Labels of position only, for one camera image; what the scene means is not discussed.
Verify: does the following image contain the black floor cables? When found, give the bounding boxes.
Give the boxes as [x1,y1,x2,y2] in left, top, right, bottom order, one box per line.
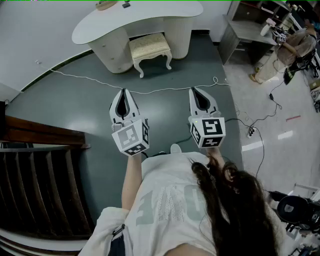
[149,103,283,176]

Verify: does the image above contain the round wooden tray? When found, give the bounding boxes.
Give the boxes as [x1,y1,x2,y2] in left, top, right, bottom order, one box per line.
[95,0,114,12]

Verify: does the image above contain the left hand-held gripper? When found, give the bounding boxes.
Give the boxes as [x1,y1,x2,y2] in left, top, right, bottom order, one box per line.
[109,87,150,157]

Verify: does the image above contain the grey wooden shelf desk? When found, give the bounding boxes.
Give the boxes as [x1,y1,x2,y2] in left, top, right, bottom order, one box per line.
[218,0,294,66]

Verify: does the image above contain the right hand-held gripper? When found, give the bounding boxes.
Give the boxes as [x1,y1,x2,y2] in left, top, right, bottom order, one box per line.
[187,86,227,149]

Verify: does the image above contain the white curved bed rail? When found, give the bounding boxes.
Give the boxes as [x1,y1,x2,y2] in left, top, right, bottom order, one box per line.
[0,227,91,256]

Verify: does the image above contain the black camera equipment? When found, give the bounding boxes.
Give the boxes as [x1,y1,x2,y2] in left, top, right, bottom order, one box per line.
[268,189,320,235]

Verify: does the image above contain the cream upholstered stool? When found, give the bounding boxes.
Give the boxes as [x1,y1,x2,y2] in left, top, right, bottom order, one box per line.
[128,32,173,79]

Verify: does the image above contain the white floor cable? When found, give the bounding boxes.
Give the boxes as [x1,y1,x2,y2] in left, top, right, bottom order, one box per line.
[34,59,231,95]

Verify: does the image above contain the person's left forearm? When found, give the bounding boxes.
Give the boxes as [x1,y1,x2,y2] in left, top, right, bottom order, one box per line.
[121,154,144,211]

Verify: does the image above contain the person's right forearm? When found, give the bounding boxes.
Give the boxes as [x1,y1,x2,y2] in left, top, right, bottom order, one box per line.
[206,146,226,172]

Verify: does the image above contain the white curved vanity desk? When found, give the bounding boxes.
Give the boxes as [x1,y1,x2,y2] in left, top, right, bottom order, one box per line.
[71,0,204,75]

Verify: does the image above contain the black adapter cable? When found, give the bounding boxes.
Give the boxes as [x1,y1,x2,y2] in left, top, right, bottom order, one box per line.
[268,77,286,111]

